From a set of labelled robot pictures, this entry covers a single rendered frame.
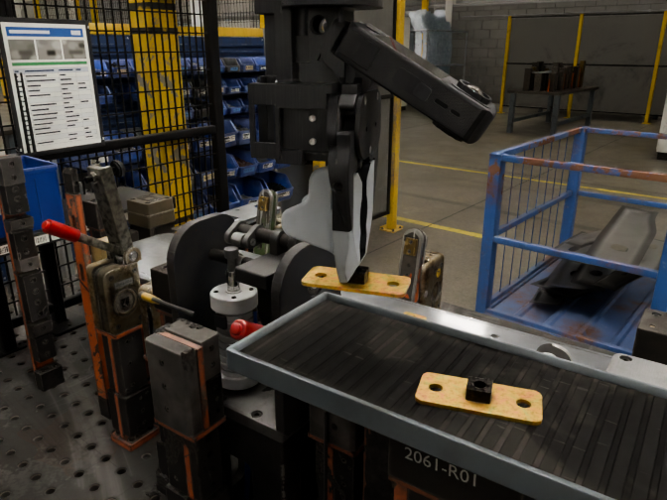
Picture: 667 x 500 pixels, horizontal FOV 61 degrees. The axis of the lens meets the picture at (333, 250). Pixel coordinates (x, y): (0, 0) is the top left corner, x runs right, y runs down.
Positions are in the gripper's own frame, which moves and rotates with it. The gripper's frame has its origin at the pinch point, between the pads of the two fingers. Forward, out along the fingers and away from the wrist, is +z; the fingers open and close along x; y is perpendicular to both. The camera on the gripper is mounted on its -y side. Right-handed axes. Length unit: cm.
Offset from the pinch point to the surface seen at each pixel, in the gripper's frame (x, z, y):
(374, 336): -1.2, 7.0, -1.4
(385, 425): 9.8, 7.4, -4.6
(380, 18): -368, -35, 77
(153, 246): -55, 23, 57
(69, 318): -70, 52, 96
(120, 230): -34, 12, 48
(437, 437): 11.0, 6.8, -8.1
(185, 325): -12.5, 15.4, 24.1
